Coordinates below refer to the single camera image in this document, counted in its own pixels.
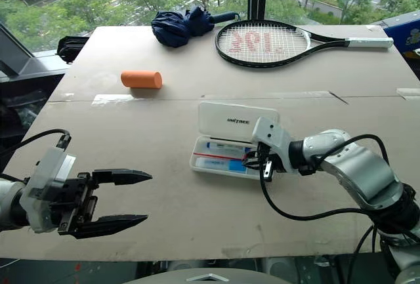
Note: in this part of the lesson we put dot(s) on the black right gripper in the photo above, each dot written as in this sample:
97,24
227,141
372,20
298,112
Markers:
277,166

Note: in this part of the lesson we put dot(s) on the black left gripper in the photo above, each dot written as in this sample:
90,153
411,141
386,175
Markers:
72,198

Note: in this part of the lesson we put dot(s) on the thin red marker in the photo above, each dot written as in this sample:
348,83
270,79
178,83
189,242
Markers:
220,156

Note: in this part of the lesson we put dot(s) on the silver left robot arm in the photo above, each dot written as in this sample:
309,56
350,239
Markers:
10,205

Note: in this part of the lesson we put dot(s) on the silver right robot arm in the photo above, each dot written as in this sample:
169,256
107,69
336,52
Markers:
361,172

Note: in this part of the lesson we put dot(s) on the white marker with blue cap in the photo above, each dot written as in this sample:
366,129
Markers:
226,147

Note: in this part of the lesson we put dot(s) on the white marker with blue label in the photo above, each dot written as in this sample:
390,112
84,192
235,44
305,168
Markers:
216,164

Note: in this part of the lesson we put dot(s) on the white plastic pencil case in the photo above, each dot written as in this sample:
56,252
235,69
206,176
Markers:
229,120

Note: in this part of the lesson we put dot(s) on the clear tape strip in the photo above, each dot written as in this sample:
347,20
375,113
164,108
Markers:
408,93
111,99

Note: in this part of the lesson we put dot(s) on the silver robot torso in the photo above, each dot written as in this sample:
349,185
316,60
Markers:
197,279

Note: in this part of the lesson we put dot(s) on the black white tennis racket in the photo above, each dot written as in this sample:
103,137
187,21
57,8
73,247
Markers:
262,43

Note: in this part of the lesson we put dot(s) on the orange foam cylinder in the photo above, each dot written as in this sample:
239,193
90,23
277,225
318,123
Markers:
141,79

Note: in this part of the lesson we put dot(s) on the navy folded umbrella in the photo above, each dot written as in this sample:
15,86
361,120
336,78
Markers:
177,26

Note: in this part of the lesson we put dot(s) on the black bag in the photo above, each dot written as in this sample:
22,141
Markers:
70,49

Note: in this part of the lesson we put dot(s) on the blue printed box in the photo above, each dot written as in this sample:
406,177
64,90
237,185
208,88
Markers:
403,44

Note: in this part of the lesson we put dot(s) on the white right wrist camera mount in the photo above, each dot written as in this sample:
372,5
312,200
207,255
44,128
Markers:
272,136

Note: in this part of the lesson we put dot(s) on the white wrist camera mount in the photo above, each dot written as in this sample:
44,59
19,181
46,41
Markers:
42,172
272,136

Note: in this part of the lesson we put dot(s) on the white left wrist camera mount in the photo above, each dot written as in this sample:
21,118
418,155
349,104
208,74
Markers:
42,172

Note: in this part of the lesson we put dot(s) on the black angled metal frame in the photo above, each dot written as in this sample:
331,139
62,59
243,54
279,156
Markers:
19,64

